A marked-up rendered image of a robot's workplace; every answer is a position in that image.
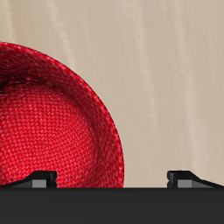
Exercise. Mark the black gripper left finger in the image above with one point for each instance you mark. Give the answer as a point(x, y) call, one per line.
point(40, 179)

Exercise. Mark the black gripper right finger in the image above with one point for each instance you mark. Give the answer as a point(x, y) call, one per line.
point(182, 179)

